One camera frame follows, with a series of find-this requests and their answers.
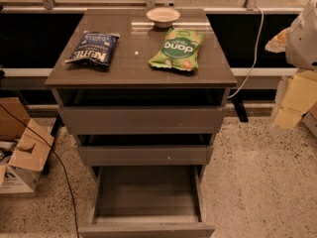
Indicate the white ceramic bowl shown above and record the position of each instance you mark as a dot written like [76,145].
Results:
[163,17]

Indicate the grey top drawer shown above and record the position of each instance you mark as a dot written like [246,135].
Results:
[132,120]

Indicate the open cardboard box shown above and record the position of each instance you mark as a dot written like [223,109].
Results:
[25,147]

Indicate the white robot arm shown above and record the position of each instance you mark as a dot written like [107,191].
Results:
[299,40]

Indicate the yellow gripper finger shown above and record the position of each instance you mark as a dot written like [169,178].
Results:
[278,43]

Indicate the blue kettle chip bag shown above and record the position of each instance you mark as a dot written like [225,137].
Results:
[94,48]

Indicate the cardboard box at right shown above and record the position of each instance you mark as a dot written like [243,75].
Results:
[310,120]

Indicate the grey open bottom drawer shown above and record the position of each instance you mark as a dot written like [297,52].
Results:
[147,202]

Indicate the grey drawer cabinet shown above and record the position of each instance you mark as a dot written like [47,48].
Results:
[129,81]

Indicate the grey middle drawer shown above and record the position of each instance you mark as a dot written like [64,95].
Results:
[145,155]

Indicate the green rice chip bag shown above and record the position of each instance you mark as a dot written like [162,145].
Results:
[179,50]

